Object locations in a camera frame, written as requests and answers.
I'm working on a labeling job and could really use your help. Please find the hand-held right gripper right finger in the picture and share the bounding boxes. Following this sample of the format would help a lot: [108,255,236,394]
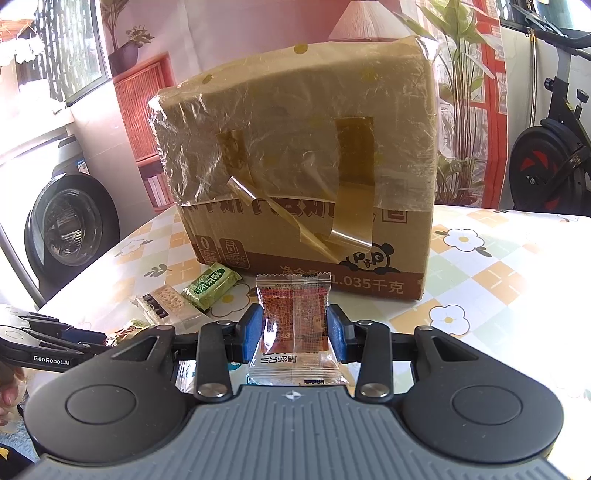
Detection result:
[326,305,491,400]

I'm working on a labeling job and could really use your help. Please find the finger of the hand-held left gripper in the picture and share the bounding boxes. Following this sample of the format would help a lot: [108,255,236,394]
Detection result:
[0,325,100,357]
[6,309,110,347]

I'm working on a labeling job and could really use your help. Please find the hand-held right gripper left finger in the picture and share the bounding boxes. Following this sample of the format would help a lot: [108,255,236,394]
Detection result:
[98,304,264,401]

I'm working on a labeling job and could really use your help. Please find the clear red snack packet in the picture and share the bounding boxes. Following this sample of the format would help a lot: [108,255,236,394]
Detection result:
[247,272,352,387]

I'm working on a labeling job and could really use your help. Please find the yellow green snack packet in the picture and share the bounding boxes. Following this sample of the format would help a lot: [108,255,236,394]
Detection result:
[106,318,154,347]

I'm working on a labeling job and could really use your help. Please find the brown cardboard box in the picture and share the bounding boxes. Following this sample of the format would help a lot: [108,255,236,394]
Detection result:
[147,36,441,304]

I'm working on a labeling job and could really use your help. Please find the yellow dotted plastic bag liner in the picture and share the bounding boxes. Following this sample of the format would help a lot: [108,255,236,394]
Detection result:
[147,36,441,209]

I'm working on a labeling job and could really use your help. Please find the person's left hand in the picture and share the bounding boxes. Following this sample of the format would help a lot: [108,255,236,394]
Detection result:
[0,362,30,433]

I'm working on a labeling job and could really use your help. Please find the clear cracker packet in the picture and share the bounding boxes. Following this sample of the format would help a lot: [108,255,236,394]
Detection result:
[131,284,205,331]

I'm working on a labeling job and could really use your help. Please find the front-load washing machine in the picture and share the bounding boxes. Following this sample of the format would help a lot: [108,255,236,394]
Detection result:
[0,124,122,308]

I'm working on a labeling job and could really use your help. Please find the checked floral tablecloth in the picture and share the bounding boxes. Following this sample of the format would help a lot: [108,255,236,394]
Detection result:
[41,203,591,403]

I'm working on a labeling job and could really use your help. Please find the black exercise bike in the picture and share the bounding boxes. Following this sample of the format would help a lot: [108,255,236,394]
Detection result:
[508,18,591,223]

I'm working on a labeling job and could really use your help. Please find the black framed window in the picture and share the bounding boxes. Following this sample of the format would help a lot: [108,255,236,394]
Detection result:
[0,0,110,108]
[501,0,591,29]

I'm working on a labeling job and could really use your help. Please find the printed room backdrop cloth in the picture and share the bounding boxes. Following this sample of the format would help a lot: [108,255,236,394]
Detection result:
[99,0,509,214]

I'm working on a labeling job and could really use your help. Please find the metal hose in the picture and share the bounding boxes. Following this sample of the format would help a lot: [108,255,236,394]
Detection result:
[528,28,539,128]

